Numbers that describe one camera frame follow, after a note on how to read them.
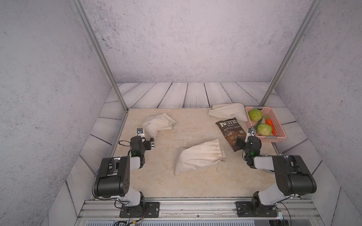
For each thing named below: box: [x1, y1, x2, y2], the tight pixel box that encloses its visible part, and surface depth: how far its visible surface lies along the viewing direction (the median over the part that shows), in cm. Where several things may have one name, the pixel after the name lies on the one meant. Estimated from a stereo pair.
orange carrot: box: [265, 118, 277, 136], surface depth 110 cm
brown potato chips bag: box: [215, 117, 247, 153], surface depth 106 cm
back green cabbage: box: [248, 108, 263, 122], surface depth 110 cm
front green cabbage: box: [256, 123, 273, 137], surface depth 101 cm
